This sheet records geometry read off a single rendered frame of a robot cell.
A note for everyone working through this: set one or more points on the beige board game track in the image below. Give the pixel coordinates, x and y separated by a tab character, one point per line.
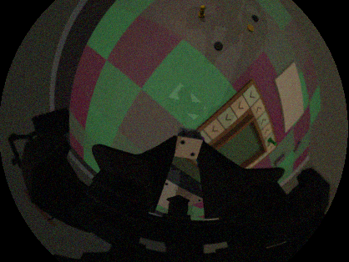
226	105

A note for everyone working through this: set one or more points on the wooden square game board track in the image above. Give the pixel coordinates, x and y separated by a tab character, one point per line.
247	143

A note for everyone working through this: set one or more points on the yellow game pawn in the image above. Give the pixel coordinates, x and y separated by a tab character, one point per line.
201	12

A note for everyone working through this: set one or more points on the white die with black pips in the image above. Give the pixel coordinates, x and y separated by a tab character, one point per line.
188	143

